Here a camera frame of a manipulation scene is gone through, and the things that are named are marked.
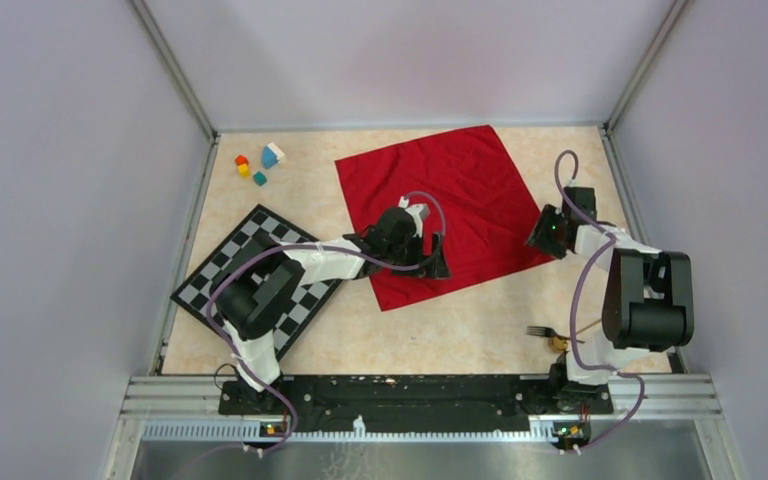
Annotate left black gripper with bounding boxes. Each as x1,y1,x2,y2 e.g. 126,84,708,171
384,230,449,279

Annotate red cloth napkin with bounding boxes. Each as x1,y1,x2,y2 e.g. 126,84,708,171
335,126,551,311

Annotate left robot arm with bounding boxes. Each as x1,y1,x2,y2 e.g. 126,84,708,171
203,201,450,414

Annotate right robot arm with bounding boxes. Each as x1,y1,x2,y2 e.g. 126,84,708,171
527,187,695,412

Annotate dark metal fork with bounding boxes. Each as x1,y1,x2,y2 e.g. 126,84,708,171
526,326,571,346

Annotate black white checkerboard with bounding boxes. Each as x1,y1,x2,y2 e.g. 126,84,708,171
170,203,344,356

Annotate teal small cube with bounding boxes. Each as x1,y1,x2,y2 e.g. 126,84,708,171
252,172,268,186

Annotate blue white block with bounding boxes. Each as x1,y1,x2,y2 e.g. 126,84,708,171
261,142,286,169

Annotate yellow small cube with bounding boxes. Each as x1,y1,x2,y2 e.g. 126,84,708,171
237,163,251,178

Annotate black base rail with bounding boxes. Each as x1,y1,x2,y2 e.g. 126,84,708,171
218,374,614,433

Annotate aluminium frame right post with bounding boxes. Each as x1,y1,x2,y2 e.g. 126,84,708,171
603,0,695,136

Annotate aluminium frame post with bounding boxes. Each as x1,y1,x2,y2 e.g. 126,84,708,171
127,0,218,143
603,0,695,136

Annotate white toothed cable tray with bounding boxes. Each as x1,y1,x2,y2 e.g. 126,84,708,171
142,419,557,444

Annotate aluminium frame left post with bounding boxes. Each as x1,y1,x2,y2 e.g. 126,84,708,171
127,0,218,143

